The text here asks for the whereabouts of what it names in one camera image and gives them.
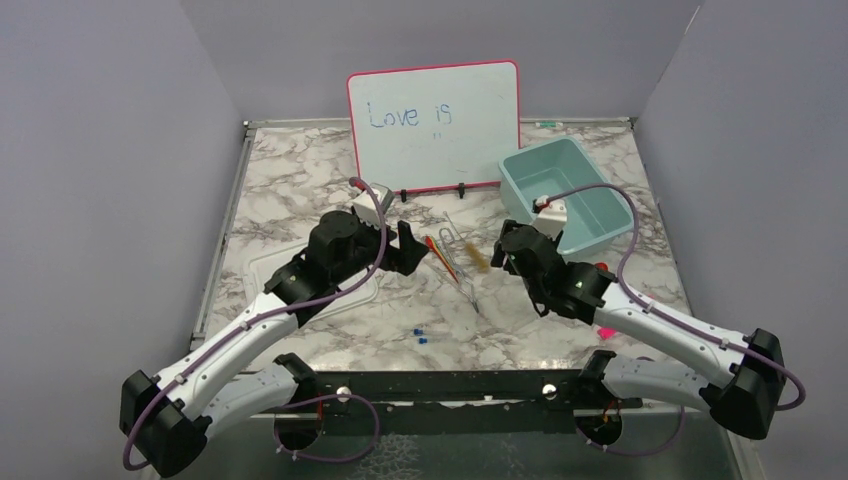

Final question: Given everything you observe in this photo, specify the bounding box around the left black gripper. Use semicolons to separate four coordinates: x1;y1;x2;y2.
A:
332;211;430;285

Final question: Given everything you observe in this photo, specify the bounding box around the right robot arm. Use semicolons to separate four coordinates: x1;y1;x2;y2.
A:
491;220;787;440

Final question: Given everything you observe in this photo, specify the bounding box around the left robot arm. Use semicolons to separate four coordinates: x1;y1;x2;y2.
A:
119;207;429;478

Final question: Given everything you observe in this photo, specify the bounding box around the red yellow pipette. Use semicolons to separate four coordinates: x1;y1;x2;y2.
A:
424;235;459;283

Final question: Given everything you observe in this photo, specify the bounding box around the brown test tube brush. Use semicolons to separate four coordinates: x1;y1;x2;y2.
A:
464;242;490;273

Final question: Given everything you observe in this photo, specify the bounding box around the metal test tube clamp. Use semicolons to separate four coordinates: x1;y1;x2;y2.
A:
438;211;481;314

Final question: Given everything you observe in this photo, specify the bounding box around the pink highlighter marker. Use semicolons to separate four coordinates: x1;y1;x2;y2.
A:
594;293;656;340

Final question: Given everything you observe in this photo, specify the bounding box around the pink framed whiteboard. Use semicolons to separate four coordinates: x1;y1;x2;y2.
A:
346;60;521;194

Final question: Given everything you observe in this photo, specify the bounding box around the white bin lid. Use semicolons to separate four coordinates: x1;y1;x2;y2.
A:
241;239;379;319

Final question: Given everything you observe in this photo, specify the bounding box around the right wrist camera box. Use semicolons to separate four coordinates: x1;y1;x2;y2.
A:
531;195;568;241

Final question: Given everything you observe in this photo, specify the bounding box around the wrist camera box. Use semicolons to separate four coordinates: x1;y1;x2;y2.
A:
531;195;568;241
352;184;395;229

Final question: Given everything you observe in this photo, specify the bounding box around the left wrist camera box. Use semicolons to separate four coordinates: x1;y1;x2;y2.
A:
352;184;395;229

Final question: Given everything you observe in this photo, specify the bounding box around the black front mounting rail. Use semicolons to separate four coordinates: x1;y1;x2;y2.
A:
273;355;643;459

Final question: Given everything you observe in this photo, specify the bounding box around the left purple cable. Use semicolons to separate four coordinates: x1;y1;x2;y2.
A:
122;176;389;472

